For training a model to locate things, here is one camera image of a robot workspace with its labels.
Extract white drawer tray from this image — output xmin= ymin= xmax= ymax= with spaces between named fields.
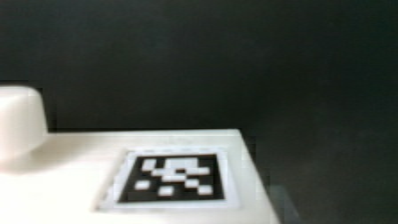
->
xmin=0 ymin=85 xmax=281 ymax=224

